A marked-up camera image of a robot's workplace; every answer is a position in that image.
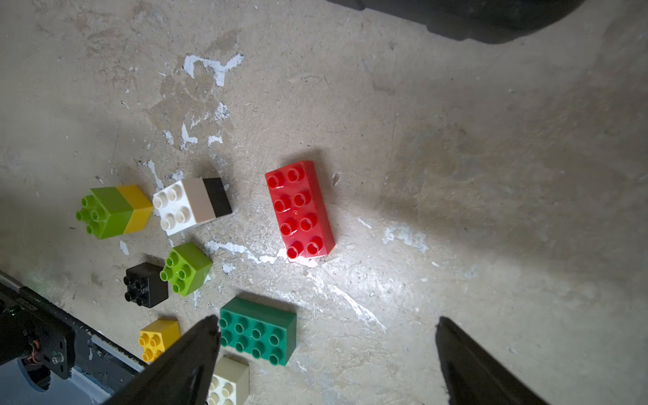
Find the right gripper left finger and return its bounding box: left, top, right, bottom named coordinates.
left=106, top=315, right=221, bottom=404

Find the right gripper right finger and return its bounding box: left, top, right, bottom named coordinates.
left=435, top=317, right=547, bottom=405

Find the dark green lego brick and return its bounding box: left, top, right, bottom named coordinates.
left=219, top=297, right=297, bottom=366

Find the black lego brick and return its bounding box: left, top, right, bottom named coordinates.
left=123, top=263, right=169, bottom=308
left=202, top=177, right=233, bottom=218

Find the light green lego brick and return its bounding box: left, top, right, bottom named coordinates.
left=76, top=187, right=133, bottom=240
left=160, top=242, right=213, bottom=297

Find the yellow lego brick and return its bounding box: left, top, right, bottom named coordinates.
left=138, top=319, right=181, bottom=363
left=116, top=185, right=154, bottom=234

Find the white lego brick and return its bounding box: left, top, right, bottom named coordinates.
left=152, top=178, right=216, bottom=236
left=206, top=357, right=250, bottom=405

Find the red lego brick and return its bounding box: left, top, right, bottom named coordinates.
left=265, top=160, right=335, bottom=261

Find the black plastic tool case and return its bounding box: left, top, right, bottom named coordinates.
left=332, top=0, right=582, bottom=44

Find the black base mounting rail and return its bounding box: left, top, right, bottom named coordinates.
left=1, top=277, right=145, bottom=395

